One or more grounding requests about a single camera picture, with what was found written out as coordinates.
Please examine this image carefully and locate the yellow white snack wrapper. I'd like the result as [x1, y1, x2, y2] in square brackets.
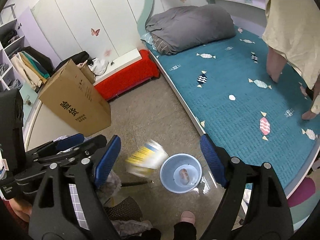
[125, 140, 169, 178]

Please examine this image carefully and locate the blue plastic trash bin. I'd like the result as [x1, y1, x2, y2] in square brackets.
[159, 153, 202, 194]

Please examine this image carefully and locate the brown cardboard box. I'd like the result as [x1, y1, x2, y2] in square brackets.
[39, 60, 111, 137]

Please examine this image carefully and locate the pink slipper foot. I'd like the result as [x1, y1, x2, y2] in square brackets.
[180, 211, 196, 225]

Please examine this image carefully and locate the grey checked tablecloth table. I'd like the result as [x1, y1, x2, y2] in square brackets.
[53, 134, 121, 230]

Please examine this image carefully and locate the mint drawer cabinet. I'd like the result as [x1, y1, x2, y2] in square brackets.
[20, 83, 37, 130]

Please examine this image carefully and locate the teal candy pattern bed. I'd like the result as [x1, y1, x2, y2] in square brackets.
[150, 30, 319, 195]

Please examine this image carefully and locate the white cloth on bench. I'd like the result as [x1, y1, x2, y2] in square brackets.
[88, 58, 109, 76]

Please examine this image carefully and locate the red covered bench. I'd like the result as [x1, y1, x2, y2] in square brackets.
[94, 50, 160, 101]

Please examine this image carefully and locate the open shelf with clothes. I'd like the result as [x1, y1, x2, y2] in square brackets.
[1, 4, 60, 93]

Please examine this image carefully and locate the white wardrobe with butterflies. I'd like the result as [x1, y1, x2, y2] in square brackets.
[31, 0, 144, 61]

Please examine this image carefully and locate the grey folded duvet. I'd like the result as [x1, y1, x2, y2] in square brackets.
[145, 4, 236, 55]

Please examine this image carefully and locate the person in beige shirt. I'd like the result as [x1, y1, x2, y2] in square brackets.
[263, 0, 319, 120]

